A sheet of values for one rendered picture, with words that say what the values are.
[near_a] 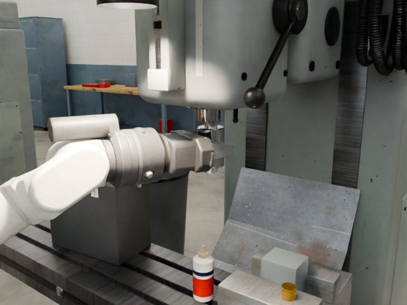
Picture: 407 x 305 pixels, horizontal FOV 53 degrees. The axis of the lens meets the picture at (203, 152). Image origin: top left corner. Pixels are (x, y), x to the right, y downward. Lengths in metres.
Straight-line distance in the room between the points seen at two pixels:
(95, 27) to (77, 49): 0.66
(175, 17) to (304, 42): 0.24
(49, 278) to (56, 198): 0.47
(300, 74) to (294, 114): 0.31
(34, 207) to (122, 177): 0.13
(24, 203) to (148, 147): 0.18
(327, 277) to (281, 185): 0.40
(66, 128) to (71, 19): 7.60
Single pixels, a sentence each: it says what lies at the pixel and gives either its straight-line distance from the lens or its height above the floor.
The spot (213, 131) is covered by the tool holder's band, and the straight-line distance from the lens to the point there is 0.68.
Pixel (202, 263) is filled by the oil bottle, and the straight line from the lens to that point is 0.79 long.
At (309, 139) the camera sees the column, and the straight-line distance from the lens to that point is 1.02.
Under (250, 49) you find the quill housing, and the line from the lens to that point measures 0.60.
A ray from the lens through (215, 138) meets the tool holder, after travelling 0.68.
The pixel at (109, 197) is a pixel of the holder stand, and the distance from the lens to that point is 0.91.
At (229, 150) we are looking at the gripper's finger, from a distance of 0.69.
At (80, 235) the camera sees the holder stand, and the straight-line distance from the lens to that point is 1.02.
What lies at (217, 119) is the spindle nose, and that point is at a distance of 0.68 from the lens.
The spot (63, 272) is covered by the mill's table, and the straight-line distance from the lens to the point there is 0.98.
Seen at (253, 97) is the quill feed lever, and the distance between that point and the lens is 0.55.
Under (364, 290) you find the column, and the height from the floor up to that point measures 0.84.
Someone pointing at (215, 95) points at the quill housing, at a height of 1.33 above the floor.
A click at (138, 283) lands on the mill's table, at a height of 0.93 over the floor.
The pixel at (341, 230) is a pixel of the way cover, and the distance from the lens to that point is 1.00.
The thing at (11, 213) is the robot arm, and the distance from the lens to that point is 0.58.
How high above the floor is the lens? 1.39
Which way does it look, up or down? 14 degrees down
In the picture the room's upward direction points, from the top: straight up
